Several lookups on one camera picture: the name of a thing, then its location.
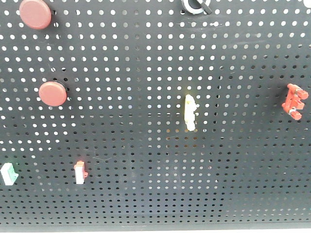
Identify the red mushroom button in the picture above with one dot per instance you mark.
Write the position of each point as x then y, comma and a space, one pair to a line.
52, 93
36, 14

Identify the black silver rotary selector switch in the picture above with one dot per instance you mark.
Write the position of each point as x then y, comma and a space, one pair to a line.
197, 6

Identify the black perforated pegboard panel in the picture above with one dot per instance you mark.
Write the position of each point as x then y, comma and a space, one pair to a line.
127, 66

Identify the yellow toggle switch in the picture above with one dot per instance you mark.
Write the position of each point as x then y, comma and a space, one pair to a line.
189, 112

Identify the white red rocker switch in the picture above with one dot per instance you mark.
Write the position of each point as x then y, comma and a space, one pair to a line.
80, 172

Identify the red toggle switch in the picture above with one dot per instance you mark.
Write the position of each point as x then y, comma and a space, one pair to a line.
293, 102

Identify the white green rocker switch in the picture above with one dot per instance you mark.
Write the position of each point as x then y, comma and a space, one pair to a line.
8, 174

